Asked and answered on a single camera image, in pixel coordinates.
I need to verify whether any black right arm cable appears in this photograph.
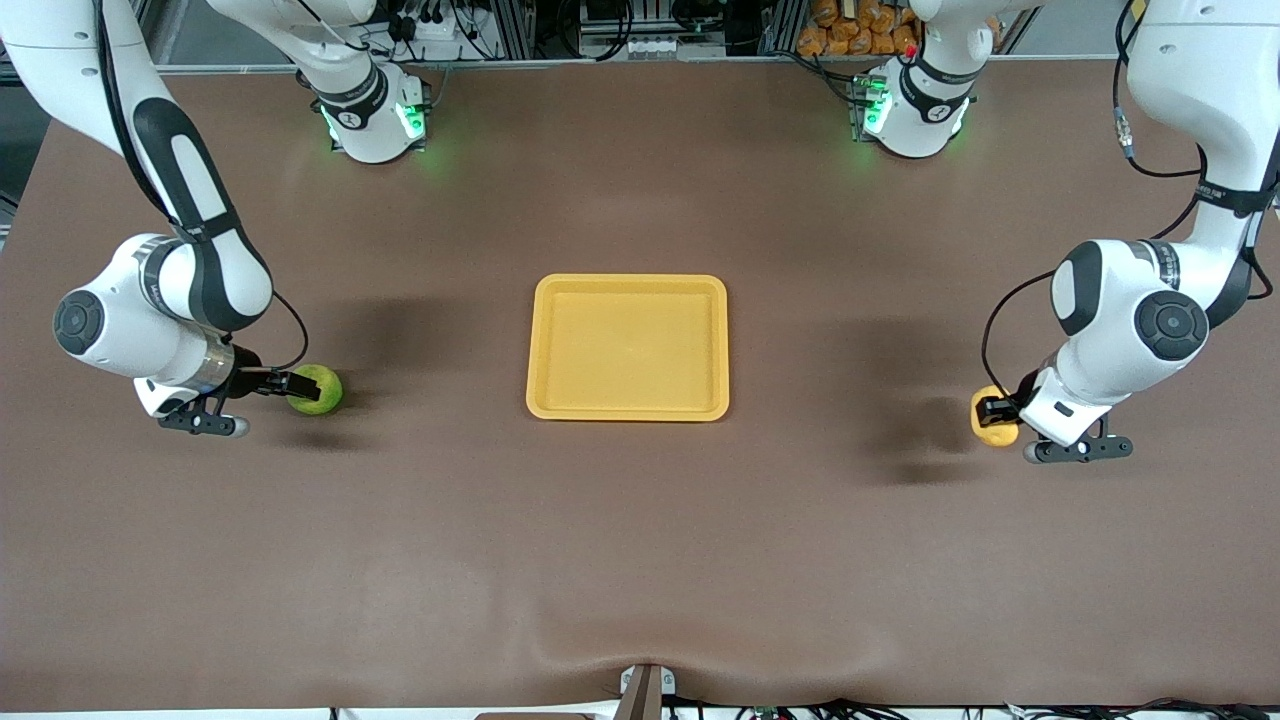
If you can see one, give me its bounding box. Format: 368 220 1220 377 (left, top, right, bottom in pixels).
90 0 311 373

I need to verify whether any green apple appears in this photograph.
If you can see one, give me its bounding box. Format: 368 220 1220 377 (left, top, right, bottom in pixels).
287 364 344 417

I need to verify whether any silver aluminium frame profile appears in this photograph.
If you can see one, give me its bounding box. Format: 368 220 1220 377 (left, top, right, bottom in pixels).
762 0 807 57
480 0 533 59

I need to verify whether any black floor cable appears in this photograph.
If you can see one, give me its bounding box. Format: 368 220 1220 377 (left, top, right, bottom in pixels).
1000 697 1280 720
735 698 906 720

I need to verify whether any yellow plastic tray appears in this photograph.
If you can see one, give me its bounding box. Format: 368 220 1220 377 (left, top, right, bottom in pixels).
526 273 730 422

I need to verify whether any yellow potato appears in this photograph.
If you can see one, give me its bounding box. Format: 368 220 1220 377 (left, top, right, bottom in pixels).
970 386 1021 448

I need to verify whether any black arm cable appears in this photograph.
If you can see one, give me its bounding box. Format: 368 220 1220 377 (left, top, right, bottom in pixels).
90 0 311 373
982 0 1280 401

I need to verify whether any white power strip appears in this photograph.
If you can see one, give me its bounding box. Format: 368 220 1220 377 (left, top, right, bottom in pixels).
395 0 479 43

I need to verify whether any metal table clamp bracket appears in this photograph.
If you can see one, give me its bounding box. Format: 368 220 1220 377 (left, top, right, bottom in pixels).
618 663 677 720

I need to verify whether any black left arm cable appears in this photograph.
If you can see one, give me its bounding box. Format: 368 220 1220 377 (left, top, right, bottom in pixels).
982 0 1280 401

